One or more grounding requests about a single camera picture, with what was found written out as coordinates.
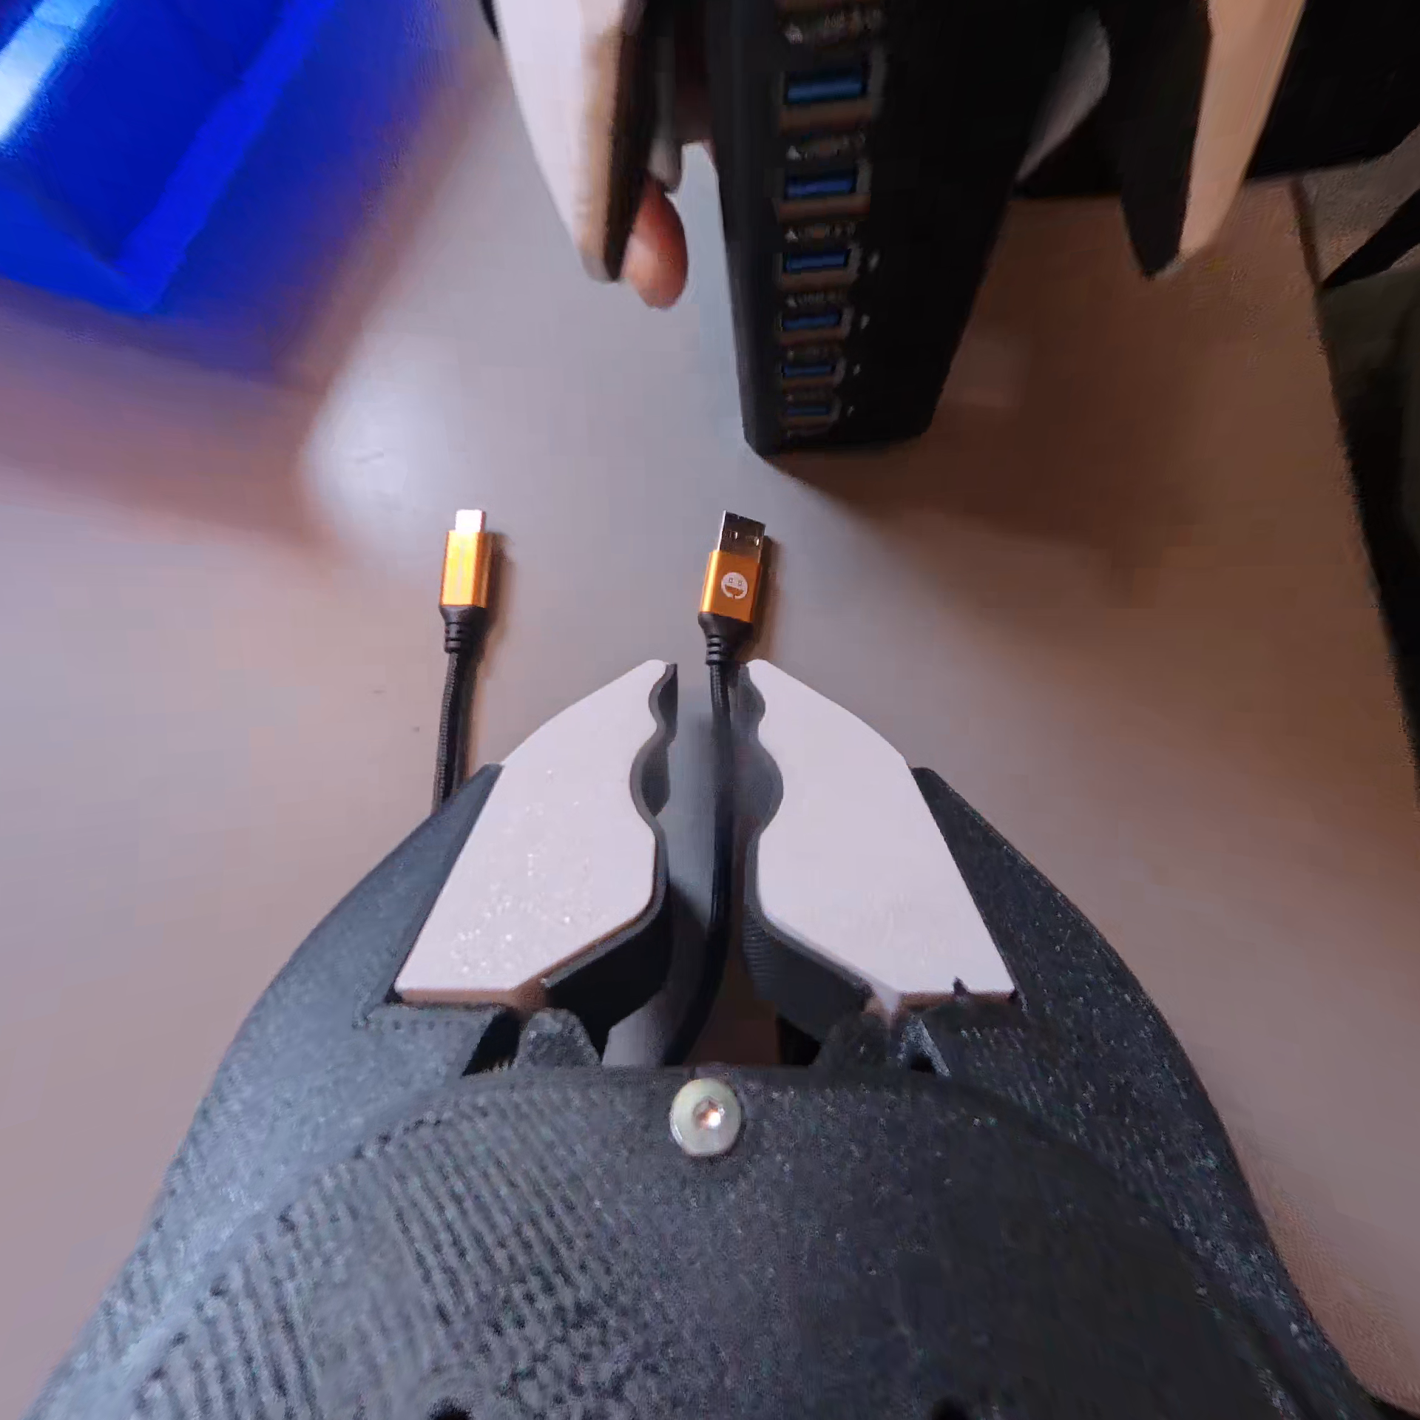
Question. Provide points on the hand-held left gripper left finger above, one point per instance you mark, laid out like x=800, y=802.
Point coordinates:
x=556, y=865

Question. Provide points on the blue plastic bin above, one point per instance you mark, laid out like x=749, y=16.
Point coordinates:
x=112, y=133

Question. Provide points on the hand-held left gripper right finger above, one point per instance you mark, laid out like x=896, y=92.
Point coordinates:
x=866, y=876

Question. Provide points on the large black USB hub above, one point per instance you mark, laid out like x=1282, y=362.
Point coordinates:
x=943, y=222

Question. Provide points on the person's green sweatshirt torso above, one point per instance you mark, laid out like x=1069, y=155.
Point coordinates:
x=1377, y=387

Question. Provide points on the person's right hand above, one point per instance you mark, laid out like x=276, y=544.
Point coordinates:
x=658, y=254

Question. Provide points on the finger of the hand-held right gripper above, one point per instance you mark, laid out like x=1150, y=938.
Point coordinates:
x=1232, y=89
x=566, y=111

